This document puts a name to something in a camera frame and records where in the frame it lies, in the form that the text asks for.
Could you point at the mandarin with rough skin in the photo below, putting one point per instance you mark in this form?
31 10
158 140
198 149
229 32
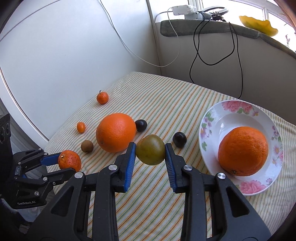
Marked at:
69 159

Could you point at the small mandarin with stem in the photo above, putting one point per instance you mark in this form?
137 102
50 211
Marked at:
102 97

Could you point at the striped tablecloth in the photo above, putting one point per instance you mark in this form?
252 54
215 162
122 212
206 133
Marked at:
150 210

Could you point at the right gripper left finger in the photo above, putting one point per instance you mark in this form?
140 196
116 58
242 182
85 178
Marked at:
84 208

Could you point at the brown longan fruit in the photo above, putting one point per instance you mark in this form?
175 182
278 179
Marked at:
87 146

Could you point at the white floral plate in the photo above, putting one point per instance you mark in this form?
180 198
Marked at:
222 118

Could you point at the white power adapter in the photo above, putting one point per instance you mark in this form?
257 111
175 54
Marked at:
190 13

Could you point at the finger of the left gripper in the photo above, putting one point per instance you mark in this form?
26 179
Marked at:
55 178
49 159

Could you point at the grey windowsill cushion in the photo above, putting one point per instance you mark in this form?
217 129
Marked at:
187 27

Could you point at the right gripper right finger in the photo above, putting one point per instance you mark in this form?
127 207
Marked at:
214 207

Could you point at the yellow bowl on sill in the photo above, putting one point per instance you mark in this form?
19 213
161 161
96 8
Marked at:
259 25

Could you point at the green-yellow round fruit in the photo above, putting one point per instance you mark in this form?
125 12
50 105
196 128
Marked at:
151 150

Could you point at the large smooth orange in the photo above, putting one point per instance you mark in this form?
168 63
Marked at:
115 132

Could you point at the black ring light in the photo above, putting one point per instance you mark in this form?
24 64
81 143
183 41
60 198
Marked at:
214 13

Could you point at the small orange kumquat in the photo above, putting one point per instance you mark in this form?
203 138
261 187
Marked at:
81 127

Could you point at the large bumpy orange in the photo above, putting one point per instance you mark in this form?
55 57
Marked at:
243 151

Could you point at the dark plum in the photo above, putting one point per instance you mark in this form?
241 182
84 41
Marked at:
179 139
141 125

